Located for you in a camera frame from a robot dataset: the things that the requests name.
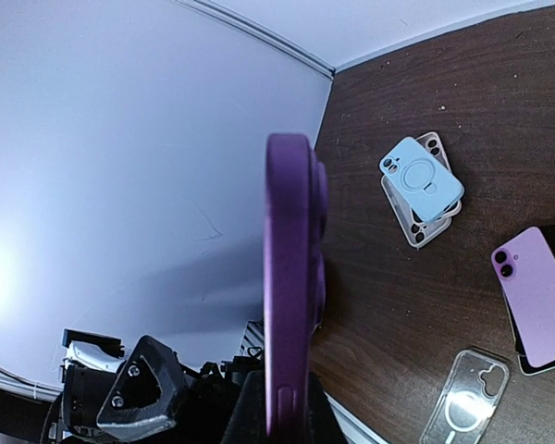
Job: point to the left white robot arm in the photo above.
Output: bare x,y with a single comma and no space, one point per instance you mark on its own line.
211,394

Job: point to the pinkish beige phone case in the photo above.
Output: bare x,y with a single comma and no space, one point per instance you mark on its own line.
433,144

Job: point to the clear magsafe phone case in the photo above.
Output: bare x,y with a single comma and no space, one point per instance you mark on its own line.
468,399

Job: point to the light blue phone case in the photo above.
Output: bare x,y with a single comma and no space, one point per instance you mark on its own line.
425,184

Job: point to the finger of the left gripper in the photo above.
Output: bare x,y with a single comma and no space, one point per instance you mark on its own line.
148,391

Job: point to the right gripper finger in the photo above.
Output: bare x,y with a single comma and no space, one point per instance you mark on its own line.
282,415

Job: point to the purple phone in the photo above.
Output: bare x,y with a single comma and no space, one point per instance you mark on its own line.
525,267
296,205

